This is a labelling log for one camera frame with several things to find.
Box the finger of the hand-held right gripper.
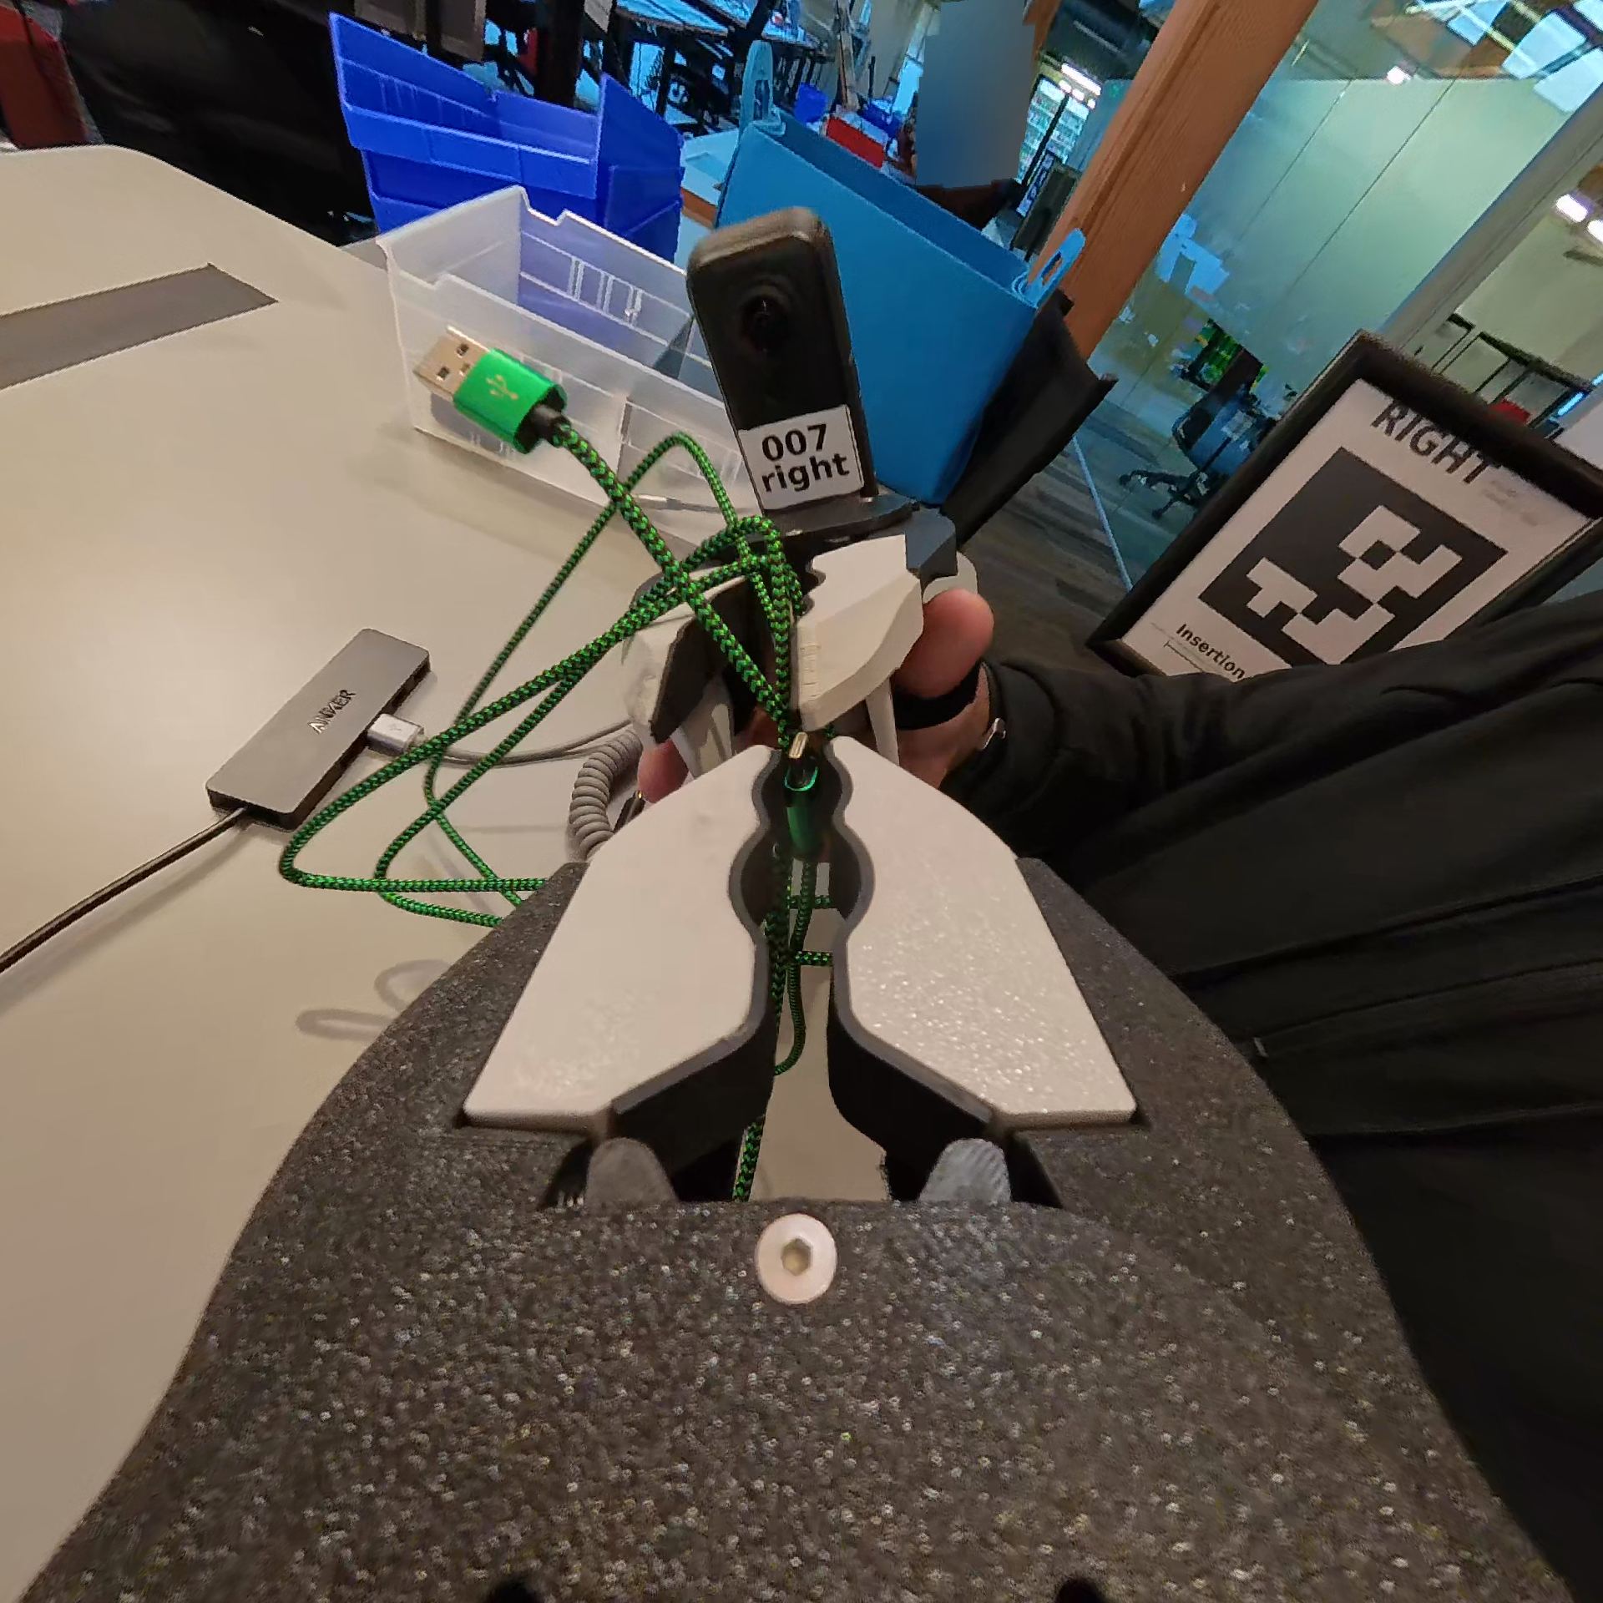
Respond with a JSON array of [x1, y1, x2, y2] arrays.
[[632, 570, 755, 757], [795, 539, 932, 737]]

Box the grey desk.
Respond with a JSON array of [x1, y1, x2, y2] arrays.
[[0, 144, 804, 1603]]

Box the slim black usb hub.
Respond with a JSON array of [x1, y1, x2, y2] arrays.
[[207, 631, 430, 831]]

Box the black fabric flap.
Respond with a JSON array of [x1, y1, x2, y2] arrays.
[[940, 300, 1119, 556]]

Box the dark desk cable cover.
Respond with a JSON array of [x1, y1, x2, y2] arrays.
[[0, 266, 278, 394]]

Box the person's black jacket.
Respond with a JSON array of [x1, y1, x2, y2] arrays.
[[1090, 877, 1603, 1603]]

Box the person's right hand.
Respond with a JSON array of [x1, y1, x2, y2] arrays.
[[636, 589, 1005, 804]]

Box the blue corrugated plastic box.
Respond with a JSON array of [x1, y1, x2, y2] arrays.
[[716, 115, 1085, 508]]

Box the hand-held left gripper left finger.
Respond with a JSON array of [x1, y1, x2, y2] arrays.
[[465, 745, 779, 1197]]

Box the black office chair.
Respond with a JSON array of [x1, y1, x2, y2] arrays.
[[1119, 377, 1260, 522]]

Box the grey cable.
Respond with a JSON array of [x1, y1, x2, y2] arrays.
[[371, 715, 648, 869]]

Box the green braided usb cable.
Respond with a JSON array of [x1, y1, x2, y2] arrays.
[[279, 329, 835, 1205]]

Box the blue plastic bin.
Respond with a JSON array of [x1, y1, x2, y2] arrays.
[[363, 152, 684, 266], [329, 14, 684, 203]]

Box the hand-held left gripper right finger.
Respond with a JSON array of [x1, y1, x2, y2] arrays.
[[827, 737, 1140, 1201]]

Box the clear plastic bin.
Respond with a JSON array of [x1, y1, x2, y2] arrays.
[[377, 186, 766, 516]]

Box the black framed tag sign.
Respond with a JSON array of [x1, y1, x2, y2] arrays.
[[1089, 333, 1603, 684]]

